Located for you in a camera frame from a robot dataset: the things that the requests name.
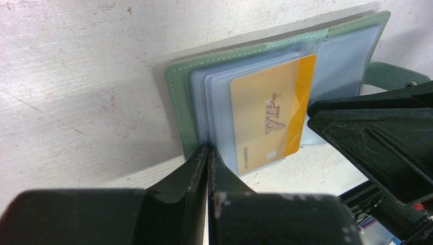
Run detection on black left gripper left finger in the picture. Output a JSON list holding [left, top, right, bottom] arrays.
[[1, 146, 208, 244]]

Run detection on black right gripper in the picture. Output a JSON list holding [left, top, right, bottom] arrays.
[[307, 82, 432, 244]]

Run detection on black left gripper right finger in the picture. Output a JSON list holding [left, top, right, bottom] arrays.
[[207, 148, 362, 244]]

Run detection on green leather card holder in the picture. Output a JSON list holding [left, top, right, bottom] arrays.
[[164, 11, 430, 175]]

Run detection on gold VIP card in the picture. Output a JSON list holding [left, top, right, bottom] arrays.
[[230, 55, 317, 175]]

